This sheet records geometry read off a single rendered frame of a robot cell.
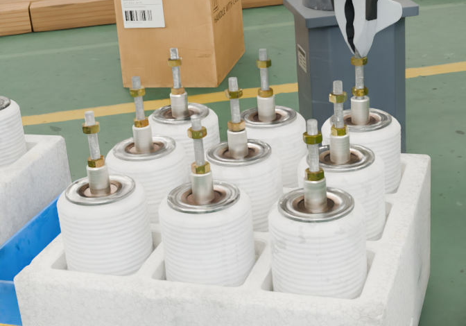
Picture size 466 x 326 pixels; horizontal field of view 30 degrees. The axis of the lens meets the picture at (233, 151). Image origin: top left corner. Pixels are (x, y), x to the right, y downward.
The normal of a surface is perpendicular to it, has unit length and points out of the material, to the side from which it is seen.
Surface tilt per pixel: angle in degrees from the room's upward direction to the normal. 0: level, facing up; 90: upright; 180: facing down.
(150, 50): 89
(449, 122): 0
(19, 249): 88
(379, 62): 90
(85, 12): 90
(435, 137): 0
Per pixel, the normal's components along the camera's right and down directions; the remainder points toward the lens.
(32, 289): -0.31, 0.38
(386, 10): 0.47, 0.31
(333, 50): 0.15, 0.36
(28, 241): 0.94, 0.01
